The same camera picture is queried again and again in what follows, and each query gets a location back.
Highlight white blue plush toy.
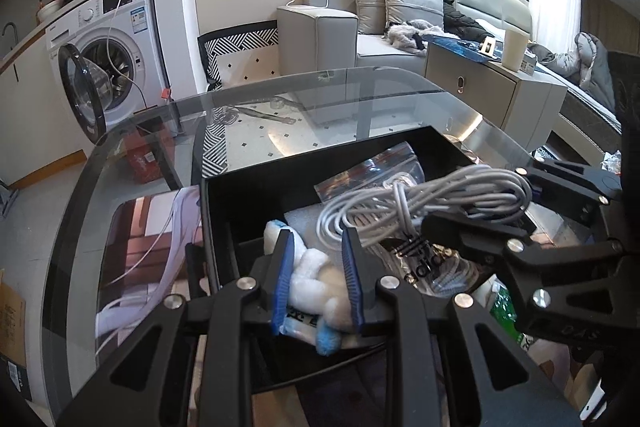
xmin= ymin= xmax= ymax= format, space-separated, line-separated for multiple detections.
xmin=264 ymin=220 xmax=359 ymax=355

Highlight grey cable bundle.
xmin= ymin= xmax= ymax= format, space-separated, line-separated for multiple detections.
xmin=316 ymin=163 xmax=534 ymax=253

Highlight clear zip bag with cable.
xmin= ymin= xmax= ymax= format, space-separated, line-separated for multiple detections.
xmin=314 ymin=142 xmax=425 ymax=204

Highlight black cardboard box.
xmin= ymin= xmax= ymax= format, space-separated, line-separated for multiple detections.
xmin=199 ymin=124 xmax=501 ymax=396

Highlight green white medicine sachet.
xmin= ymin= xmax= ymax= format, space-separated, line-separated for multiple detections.
xmin=487 ymin=280 xmax=535 ymax=351

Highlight grey drawer side cabinet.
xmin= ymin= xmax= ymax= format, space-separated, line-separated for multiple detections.
xmin=425 ymin=43 xmax=567 ymax=152

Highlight grey puffy jacket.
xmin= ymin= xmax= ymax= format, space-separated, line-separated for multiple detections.
xmin=528 ymin=32 xmax=615 ymax=112

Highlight black white patterned rug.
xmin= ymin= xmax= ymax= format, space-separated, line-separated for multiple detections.
xmin=196 ymin=19 xmax=362 ymax=180

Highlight white paper roll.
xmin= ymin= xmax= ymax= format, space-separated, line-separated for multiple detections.
xmin=501 ymin=27 xmax=529 ymax=72

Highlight red cardboard box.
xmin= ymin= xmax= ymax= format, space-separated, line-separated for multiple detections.
xmin=124 ymin=109 xmax=175 ymax=184

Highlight grey fluffy cloth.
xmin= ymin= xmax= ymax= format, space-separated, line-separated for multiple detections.
xmin=384 ymin=20 xmax=447 ymax=56

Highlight grey fabric sofa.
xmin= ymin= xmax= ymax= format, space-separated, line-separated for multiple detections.
xmin=277 ymin=0 xmax=532 ymax=75

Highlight black garment on sofa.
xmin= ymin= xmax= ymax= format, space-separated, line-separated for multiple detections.
xmin=442 ymin=0 xmax=494 ymax=43

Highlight grey silk cushion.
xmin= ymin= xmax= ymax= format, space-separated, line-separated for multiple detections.
xmin=385 ymin=0 xmax=444 ymax=28

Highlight beige silk cushion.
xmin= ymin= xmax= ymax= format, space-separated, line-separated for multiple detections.
xmin=355 ymin=0 xmax=386 ymax=35

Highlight brown cardboard box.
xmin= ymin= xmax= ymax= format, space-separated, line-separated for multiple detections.
xmin=0 ymin=267 xmax=34 ymax=403

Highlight white front-load washing machine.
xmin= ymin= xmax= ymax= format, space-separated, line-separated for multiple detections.
xmin=46 ymin=0 xmax=169 ymax=150

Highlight chrome kitchen faucet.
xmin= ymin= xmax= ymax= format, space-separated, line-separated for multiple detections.
xmin=1 ymin=22 xmax=20 ymax=82

